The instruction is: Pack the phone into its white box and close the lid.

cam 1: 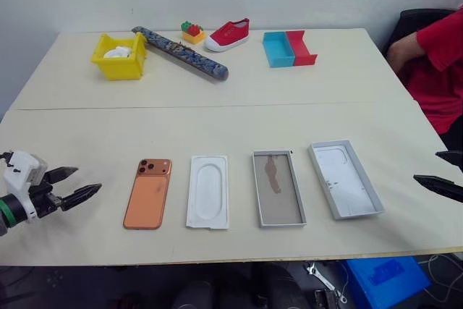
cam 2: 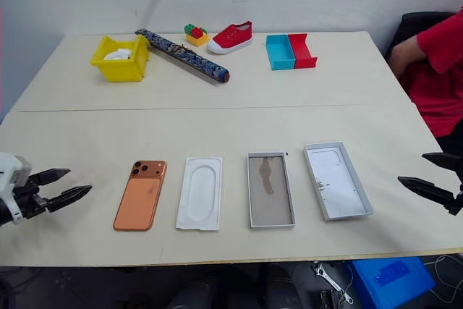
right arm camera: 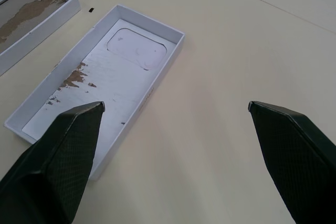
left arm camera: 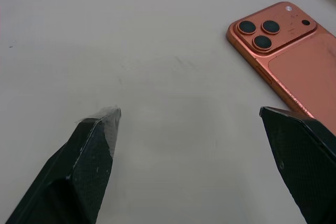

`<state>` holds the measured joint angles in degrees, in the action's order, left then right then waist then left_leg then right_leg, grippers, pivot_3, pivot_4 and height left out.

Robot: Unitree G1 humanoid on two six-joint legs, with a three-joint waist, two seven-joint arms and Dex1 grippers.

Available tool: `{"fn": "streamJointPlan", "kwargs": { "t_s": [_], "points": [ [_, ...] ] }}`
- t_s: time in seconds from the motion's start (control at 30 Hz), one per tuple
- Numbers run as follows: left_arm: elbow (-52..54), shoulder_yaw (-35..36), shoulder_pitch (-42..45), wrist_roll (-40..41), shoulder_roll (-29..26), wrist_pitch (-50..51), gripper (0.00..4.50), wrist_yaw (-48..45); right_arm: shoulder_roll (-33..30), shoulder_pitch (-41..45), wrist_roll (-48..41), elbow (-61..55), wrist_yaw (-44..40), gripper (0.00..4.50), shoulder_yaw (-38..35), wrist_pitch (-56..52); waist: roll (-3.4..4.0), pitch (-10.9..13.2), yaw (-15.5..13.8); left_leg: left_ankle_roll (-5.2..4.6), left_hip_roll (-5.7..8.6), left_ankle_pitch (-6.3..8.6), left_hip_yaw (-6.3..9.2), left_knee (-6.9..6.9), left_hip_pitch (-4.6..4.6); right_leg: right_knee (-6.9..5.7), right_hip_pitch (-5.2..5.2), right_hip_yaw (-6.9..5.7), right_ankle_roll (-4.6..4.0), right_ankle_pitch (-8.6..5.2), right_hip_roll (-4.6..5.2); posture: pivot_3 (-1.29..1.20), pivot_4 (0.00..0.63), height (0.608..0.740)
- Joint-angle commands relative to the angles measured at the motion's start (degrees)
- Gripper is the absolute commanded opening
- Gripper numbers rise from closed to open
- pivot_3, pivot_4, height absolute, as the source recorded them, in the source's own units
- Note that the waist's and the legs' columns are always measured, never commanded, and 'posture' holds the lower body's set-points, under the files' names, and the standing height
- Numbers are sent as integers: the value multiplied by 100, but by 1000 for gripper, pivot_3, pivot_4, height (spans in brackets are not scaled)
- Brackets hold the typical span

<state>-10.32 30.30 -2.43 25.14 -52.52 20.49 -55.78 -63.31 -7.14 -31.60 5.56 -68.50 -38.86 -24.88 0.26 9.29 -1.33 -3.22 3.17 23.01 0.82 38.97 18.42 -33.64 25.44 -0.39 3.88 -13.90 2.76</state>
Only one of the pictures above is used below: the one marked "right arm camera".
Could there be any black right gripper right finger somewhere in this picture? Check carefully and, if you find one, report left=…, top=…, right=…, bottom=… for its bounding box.
left=247, top=100, right=336, bottom=224

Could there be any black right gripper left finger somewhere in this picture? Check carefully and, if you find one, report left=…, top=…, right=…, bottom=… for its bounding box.
left=0, top=100, right=106, bottom=224

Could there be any white phone box lid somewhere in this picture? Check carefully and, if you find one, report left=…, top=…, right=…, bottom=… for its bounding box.
left=4, top=4, right=186, bottom=182

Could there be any white cardboard box tray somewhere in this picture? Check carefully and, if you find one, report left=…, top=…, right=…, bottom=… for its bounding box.
left=0, top=0, right=80, bottom=77

